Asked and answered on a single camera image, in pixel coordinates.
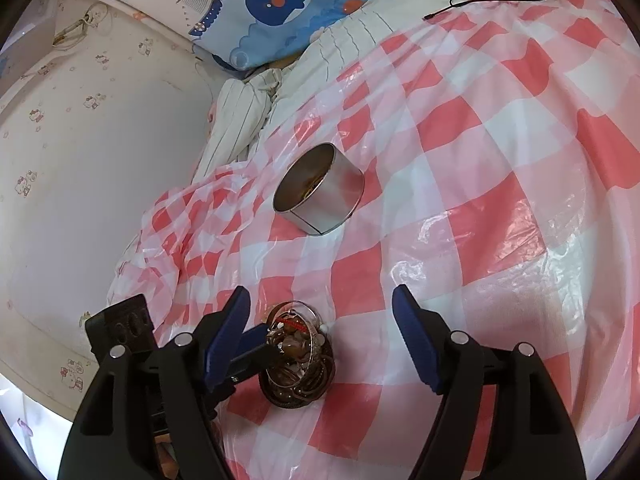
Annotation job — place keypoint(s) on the round silver metal tin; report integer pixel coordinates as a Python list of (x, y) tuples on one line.
[(325, 195)]

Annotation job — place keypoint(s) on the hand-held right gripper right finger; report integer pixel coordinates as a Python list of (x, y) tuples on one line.
[(415, 340)]

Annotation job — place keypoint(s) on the white striped bedsheet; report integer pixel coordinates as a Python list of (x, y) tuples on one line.
[(360, 25)]

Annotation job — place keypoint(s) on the clear glass jar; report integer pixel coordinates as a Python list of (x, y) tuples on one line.
[(300, 360)]

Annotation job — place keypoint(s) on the blue whale print pillow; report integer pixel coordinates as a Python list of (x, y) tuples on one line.
[(280, 5)]

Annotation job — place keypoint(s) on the crumpled striped white cloth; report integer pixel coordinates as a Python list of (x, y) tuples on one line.
[(235, 120)]

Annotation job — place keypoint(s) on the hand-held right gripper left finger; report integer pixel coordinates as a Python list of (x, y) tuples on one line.
[(225, 345)]

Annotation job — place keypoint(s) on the red white checked plastic sheet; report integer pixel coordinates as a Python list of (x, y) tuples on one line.
[(475, 185)]

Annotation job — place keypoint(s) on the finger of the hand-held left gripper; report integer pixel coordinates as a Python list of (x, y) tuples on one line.
[(252, 350)]

